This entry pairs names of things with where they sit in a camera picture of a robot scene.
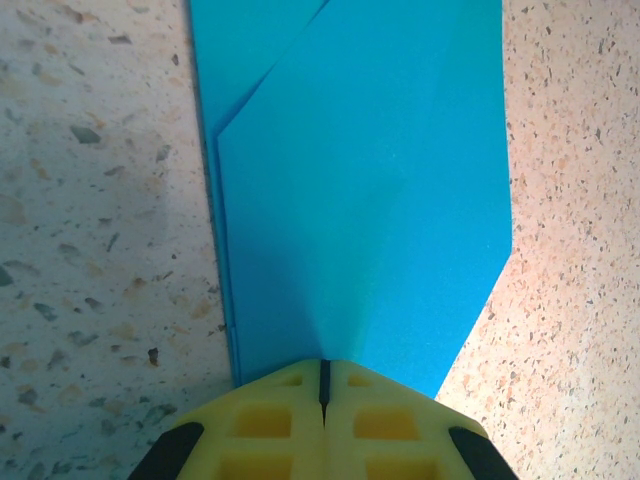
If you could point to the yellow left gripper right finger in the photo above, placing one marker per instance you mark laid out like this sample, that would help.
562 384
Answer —
390 430

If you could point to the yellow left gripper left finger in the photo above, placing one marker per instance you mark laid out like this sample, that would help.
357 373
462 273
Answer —
260 430

